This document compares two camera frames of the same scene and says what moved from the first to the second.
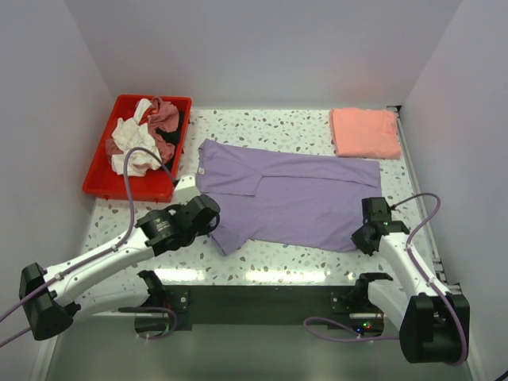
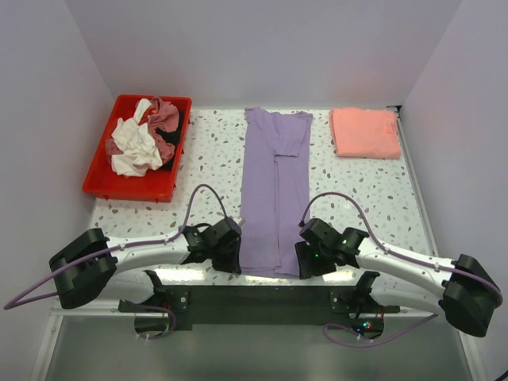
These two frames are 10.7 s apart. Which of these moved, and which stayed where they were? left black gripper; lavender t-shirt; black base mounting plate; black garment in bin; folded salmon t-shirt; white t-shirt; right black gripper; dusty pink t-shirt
Moved: left black gripper; right black gripper; lavender t-shirt
Stayed: black garment in bin; white t-shirt; folded salmon t-shirt; dusty pink t-shirt; black base mounting plate
